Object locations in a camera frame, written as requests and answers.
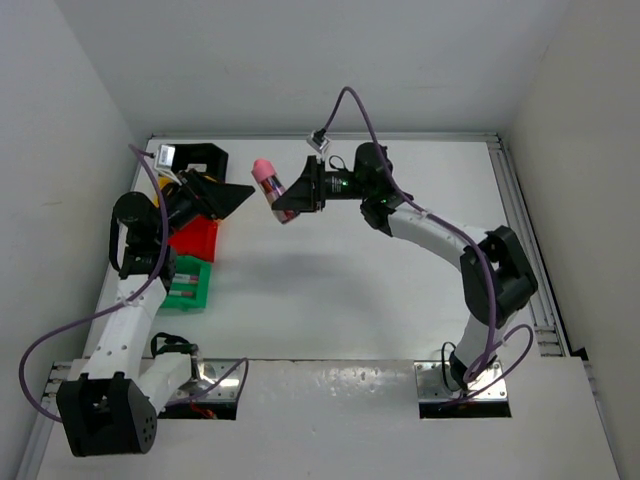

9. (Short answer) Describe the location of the black storage bin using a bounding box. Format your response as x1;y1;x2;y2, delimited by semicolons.
172;143;229;181

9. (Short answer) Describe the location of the pink capped glue bottle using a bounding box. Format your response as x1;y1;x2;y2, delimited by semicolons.
251;158;298;224

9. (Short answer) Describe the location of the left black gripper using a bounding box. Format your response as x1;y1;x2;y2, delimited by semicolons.
152;169;254;244

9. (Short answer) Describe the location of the metal base plate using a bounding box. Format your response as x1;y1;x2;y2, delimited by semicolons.
168;359;249;405
414;360;508;404

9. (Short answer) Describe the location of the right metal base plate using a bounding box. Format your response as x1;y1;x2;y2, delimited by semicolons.
414;360;508;404

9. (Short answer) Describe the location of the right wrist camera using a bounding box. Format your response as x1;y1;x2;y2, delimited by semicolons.
307;128;330;156

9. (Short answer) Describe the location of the yellow storage bin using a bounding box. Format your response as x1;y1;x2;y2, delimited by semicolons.
159;170;221;209

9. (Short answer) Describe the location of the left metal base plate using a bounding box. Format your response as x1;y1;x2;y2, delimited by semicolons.
168;359;249;405

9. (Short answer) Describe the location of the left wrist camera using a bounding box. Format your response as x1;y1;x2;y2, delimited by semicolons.
154;144;176;172

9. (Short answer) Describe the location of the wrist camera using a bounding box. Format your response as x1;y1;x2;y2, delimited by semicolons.
154;144;176;172
307;128;330;156

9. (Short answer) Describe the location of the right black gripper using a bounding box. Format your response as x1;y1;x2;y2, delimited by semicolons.
272;156;370;213

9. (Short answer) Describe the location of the red storage bin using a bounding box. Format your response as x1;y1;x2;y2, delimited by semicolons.
168;217;219;263

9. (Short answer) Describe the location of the white eraser block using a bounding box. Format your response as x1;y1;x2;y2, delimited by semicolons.
187;163;207;173

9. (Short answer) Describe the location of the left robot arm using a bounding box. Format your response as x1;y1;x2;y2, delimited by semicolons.
56;170;255;457

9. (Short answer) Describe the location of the green storage bin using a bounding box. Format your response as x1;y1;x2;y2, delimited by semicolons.
160;256;211;312

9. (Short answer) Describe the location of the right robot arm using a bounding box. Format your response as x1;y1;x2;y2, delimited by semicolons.
272;142;538;388

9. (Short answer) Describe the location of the white pen orange cap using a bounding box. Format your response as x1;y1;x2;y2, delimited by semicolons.
174;273;199;282

